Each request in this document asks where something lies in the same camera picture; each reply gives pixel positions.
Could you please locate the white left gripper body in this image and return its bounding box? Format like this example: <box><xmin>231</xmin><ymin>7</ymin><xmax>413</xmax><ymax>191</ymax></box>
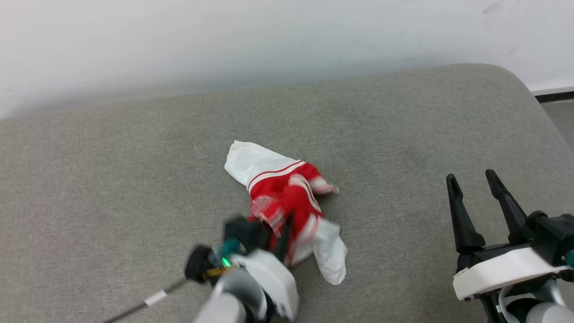
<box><xmin>231</xmin><ymin>249</ymin><xmax>300</xmax><ymax>322</ymax></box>

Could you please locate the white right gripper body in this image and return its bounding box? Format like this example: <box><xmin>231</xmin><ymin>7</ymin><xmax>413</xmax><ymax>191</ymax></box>
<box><xmin>452</xmin><ymin>240</ymin><xmax>571</xmax><ymax>301</ymax></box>

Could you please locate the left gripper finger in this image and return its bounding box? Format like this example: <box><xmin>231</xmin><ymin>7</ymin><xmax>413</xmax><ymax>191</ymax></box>
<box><xmin>280</xmin><ymin>214</ymin><xmax>296</xmax><ymax>265</ymax></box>
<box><xmin>267</xmin><ymin>224</ymin><xmax>283</xmax><ymax>257</ymax></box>

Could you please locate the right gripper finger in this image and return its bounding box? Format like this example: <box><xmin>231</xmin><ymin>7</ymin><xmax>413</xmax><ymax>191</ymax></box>
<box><xmin>485</xmin><ymin>169</ymin><xmax>535</xmax><ymax>245</ymax></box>
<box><xmin>446</xmin><ymin>174</ymin><xmax>486</xmax><ymax>254</ymax></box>

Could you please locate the red and white garment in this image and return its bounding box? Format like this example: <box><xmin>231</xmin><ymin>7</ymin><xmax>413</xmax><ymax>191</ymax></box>
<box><xmin>224</xmin><ymin>140</ymin><xmax>348</xmax><ymax>286</ymax></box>

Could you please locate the white right arm cable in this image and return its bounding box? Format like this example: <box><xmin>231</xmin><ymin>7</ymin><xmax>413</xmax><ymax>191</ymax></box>
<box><xmin>497</xmin><ymin>284</ymin><xmax>521</xmax><ymax>323</ymax></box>

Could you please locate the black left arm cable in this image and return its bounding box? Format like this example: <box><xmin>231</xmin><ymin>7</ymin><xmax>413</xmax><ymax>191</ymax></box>
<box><xmin>103</xmin><ymin>277</ymin><xmax>189</xmax><ymax>323</ymax></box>

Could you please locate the dark wall baseboard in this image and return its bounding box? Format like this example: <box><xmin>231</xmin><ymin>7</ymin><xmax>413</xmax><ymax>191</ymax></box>
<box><xmin>531</xmin><ymin>87</ymin><xmax>574</xmax><ymax>104</ymax></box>

